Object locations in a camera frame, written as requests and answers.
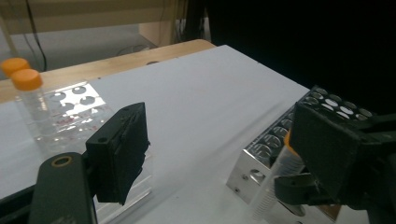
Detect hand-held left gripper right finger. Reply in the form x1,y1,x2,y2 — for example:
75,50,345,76
289,102,370,204

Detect dark curtain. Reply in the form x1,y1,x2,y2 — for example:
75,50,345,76
186,0,396,116

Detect clear acrylic tube rack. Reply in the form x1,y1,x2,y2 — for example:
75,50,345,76
13,81,155,223

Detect orange-capped clear tube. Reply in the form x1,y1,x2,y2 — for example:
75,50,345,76
0,57,32,104
11,68,59,143
250,130,306,220

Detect metal tube rack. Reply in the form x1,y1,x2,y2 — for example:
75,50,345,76
226,84,379,224

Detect white table sheet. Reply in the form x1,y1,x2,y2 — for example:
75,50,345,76
0,45,372,224

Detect black cable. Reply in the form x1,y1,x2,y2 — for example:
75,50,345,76
24,0,49,73

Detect beige shelf unit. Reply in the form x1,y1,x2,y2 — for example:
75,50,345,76
0,0,180,48

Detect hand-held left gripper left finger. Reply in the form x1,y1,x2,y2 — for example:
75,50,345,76
84,102,151,206

